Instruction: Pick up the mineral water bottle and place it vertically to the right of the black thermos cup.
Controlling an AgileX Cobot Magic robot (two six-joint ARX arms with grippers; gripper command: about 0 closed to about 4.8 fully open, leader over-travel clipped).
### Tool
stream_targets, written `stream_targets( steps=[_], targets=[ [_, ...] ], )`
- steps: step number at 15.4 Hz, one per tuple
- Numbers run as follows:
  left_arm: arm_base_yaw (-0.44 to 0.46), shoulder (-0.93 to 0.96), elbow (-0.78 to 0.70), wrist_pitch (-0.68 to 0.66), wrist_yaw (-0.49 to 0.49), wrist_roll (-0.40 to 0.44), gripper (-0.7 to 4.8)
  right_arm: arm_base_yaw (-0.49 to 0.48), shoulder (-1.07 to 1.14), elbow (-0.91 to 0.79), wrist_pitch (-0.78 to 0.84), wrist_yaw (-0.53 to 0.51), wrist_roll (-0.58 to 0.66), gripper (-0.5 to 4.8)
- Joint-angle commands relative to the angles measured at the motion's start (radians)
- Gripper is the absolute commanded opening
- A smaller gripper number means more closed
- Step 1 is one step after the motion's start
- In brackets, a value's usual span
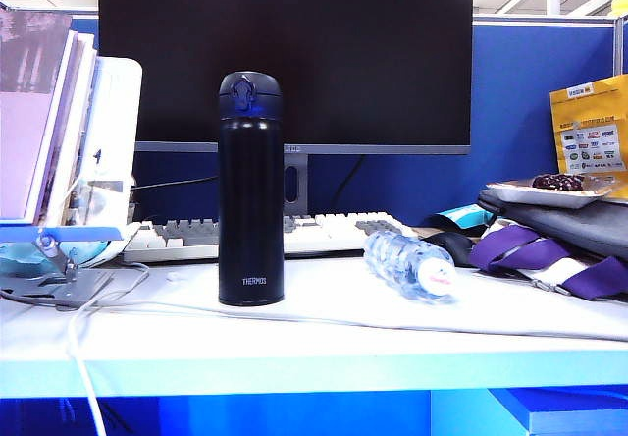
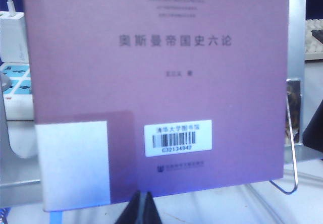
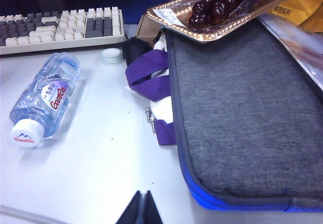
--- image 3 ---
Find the black computer mouse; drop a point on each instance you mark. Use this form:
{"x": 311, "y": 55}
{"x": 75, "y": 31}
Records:
{"x": 136, "y": 48}

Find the brown cardboard box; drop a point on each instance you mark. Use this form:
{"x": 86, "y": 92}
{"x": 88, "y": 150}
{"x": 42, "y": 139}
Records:
{"x": 146, "y": 29}

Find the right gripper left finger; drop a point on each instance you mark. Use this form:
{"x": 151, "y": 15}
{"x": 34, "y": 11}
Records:
{"x": 132, "y": 211}

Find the gold plastic food tray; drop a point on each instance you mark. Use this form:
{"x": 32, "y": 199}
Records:
{"x": 176, "y": 14}

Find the small white green tape roll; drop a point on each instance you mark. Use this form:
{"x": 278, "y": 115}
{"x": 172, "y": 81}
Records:
{"x": 112, "y": 56}

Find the clear mineral water bottle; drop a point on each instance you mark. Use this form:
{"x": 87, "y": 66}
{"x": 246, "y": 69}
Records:
{"x": 45, "y": 100}

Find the glossy magazine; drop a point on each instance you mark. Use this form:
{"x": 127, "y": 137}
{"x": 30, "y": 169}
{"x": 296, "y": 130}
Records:
{"x": 302, "y": 52}

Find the grey fabric laptop sleeve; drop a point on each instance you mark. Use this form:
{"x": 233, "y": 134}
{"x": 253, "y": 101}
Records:
{"x": 239, "y": 108}

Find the white grey mechanical keyboard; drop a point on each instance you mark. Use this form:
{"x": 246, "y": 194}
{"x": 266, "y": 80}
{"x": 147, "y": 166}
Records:
{"x": 63, "y": 27}

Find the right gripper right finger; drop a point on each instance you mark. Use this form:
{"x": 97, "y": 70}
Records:
{"x": 152, "y": 212}

